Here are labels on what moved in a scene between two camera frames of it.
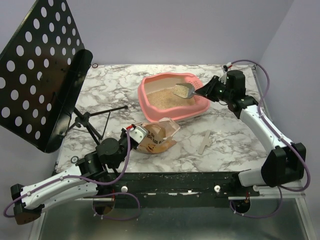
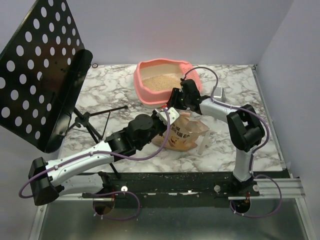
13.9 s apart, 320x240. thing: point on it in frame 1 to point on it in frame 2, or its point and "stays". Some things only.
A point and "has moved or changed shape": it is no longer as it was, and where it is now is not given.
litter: (166, 99) to (165, 82)
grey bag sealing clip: (207, 141) stays
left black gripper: (123, 134) to (154, 116)
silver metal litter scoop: (185, 90) has moved or changed shape
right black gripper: (213, 88) to (175, 97)
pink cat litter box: (158, 101) has moved or changed shape
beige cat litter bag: (158, 138) has moved or changed shape
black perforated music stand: (43, 68) stays
